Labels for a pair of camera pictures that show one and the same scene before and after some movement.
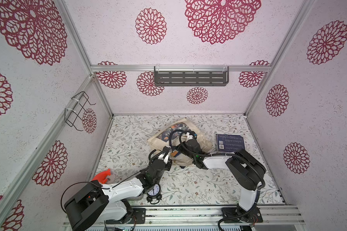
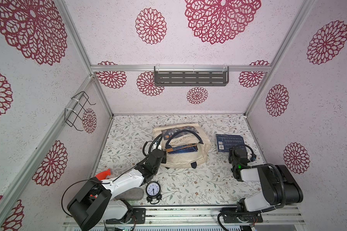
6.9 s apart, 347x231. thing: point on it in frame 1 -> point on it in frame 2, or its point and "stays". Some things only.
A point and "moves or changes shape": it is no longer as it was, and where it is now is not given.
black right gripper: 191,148 -> 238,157
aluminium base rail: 209,216 stays
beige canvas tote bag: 177,134 moves or changes shape
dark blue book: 229,143 stays
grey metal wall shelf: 191,76 stays
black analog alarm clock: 153,196 stays
